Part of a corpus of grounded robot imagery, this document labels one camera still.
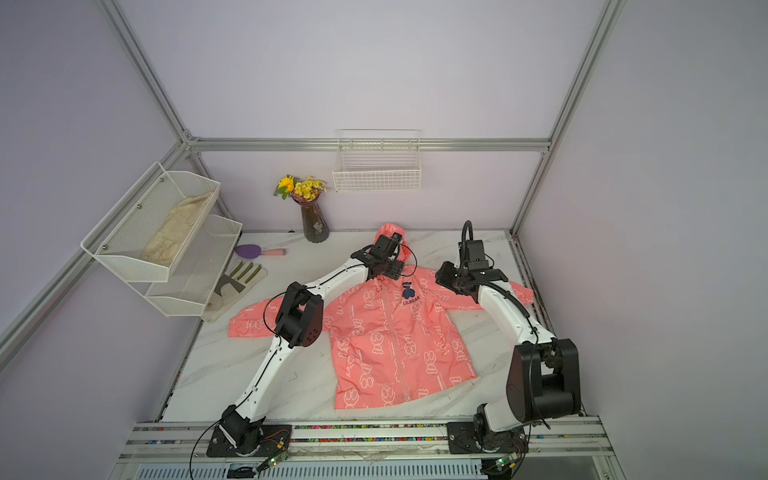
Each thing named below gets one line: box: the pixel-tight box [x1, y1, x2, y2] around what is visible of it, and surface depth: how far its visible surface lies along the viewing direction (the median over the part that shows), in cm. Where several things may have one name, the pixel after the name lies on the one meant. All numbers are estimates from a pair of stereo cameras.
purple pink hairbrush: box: [234, 244, 286, 259], surface depth 114 cm
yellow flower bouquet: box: [273, 174, 327, 203], surface depth 103 cm
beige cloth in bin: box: [141, 193, 212, 267], surface depth 81 cm
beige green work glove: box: [202, 258, 268, 323], surface depth 106 cm
